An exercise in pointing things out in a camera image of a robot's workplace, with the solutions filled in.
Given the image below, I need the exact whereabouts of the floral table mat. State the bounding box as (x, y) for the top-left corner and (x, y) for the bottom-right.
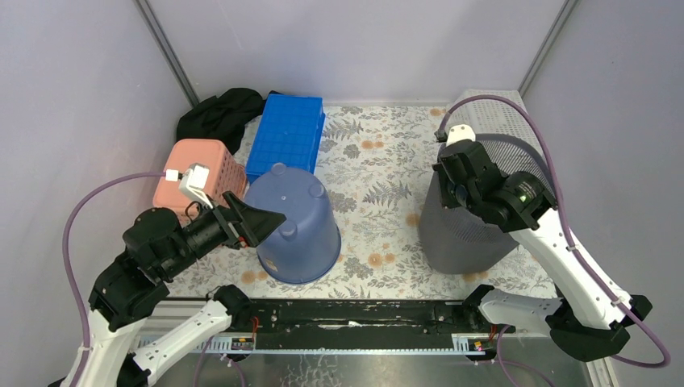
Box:
(170, 106), (556, 300)

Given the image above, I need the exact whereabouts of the black cloth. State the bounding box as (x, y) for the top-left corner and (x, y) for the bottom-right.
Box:
(175, 88), (266, 155)

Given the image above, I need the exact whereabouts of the white plastic basket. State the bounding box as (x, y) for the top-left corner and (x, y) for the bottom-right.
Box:
(446, 89), (536, 144)

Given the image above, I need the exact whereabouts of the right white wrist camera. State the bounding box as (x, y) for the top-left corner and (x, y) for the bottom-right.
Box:
(435, 124), (476, 147)

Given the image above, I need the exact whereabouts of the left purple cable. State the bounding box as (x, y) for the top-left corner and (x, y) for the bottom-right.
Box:
(61, 172), (177, 387)

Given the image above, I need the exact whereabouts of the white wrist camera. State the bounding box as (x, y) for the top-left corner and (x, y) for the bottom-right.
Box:
(435, 124), (476, 147)
(165, 163), (215, 210)

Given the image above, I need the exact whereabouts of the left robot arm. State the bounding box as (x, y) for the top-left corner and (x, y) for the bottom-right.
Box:
(57, 192), (286, 386)

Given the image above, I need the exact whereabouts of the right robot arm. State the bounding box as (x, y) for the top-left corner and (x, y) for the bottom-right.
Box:
(433, 139), (653, 362)

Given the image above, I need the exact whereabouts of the grey waste bin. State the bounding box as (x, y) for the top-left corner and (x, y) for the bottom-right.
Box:
(419, 133), (553, 274)

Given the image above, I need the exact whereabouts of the pink plastic basket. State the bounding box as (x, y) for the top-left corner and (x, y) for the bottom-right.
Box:
(152, 139), (247, 225)

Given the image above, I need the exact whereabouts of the blue divided plastic tray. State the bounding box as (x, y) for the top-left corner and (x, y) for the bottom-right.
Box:
(245, 94), (326, 184)

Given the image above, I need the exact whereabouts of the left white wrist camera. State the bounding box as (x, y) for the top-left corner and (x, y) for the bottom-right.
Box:
(165, 163), (215, 210)

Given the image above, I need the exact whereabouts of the blue bucket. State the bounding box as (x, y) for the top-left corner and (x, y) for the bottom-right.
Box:
(244, 163), (341, 285)

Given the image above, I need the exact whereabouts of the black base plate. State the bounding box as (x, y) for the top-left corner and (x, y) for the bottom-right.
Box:
(226, 298), (503, 352)

